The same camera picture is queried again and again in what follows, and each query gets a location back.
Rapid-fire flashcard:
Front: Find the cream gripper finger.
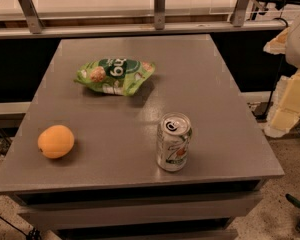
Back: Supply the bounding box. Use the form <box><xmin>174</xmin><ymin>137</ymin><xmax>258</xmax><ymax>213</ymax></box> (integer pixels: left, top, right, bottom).
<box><xmin>263</xmin><ymin>28</ymin><xmax>290</xmax><ymax>55</ymax></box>
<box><xmin>264</xmin><ymin>69</ymin><xmax>300</xmax><ymax>138</ymax></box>

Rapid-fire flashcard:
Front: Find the green rice chip bag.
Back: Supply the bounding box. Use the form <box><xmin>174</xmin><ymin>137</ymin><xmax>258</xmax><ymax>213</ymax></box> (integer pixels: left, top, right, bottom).
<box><xmin>75</xmin><ymin>58</ymin><xmax>155</xmax><ymax>96</ymax></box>

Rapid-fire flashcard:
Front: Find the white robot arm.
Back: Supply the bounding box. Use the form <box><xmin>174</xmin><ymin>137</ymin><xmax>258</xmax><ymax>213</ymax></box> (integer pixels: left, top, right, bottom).
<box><xmin>263</xmin><ymin>14</ymin><xmax>300</xmax><ymax>138</ymax></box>

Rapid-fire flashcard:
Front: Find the silver 7up can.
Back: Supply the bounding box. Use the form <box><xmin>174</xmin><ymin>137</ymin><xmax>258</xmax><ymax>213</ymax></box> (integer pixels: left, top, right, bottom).
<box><xmin>156</xmin><ymin>112</ymin><xmax>192</xmax><ymax>172</ymax></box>

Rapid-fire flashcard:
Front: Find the grey drawer cabinet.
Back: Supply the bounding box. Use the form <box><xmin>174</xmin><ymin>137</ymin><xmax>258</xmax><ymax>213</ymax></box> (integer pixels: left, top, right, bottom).
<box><xmin>0</xmin><ymin>35</ymin><xmax>283</xmax><ymax>240</ymax></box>

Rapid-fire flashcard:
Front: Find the orange fruit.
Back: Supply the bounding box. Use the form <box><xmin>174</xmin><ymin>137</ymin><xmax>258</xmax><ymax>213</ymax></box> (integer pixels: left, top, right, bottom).
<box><xmin>37</xmin><ymin>125</ymin><xmax>75</xmax><ymax>159</ymax></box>

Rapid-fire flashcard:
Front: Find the right metal bracket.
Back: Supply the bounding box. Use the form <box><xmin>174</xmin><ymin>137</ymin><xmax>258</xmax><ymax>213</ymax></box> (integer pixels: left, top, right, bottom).
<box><xmin>230</xmin><ymin>0</ymin><xmax>250</xmax><ymax>27</ymax></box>

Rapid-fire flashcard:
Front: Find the metal bracket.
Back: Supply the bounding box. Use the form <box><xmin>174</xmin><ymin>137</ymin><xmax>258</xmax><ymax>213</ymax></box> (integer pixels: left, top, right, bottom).
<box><xmin>230</xmin><ymin>0</ymin><xmax>250</xmax><ymax>27</ymax></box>
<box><xmin>154</xmin><ymin>0</ymin><xmax>165</xmax><ymax>30</ymax></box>
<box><xmin>18</xmin><ymin>0</ymin><xmax>43</xmax><ymax>34</ymax></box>

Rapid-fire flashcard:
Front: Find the green handled tool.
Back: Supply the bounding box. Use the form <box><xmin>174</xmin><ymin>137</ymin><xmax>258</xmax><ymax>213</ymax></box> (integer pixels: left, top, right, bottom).
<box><xmin>285</xmin><ymin>194</ymin><xmax>300</xmax><ymax>209</ymax></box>

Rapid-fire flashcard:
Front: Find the middle metal bracket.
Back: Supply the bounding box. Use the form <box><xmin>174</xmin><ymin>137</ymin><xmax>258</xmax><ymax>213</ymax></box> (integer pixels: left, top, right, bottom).
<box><xmin>154</xmin><ymin>0</ymin><xmax>165</xmax><ymax>30</ymax></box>

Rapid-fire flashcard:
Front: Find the left metal bracket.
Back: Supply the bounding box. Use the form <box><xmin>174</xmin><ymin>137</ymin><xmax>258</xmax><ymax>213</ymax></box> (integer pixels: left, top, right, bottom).
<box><xmin>18</xmin><ymin>0</ymin><xmax>43</xmax><ymax>34</ymax></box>

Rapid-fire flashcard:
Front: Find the black floor cable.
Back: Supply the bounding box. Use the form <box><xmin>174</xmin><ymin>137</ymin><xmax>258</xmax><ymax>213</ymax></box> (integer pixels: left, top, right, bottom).
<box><xmin>0</xmin><ymin>209</ymin><xmax>42</xmax><ymax>240</ymax></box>

